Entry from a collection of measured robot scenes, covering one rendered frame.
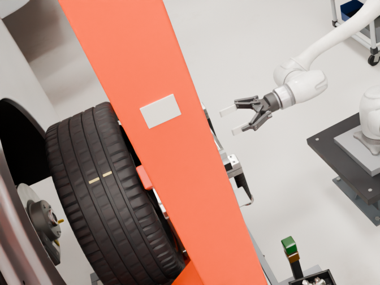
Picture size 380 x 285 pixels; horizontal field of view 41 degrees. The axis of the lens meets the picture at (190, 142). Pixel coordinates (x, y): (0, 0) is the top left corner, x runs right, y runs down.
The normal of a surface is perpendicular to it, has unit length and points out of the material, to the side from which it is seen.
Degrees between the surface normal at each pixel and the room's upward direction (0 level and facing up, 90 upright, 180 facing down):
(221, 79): 0
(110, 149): 24
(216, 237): 90
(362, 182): 0
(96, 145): 18
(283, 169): 0
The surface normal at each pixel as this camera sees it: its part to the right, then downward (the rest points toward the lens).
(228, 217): 0.29, 0.54
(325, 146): -0.30, -0.73
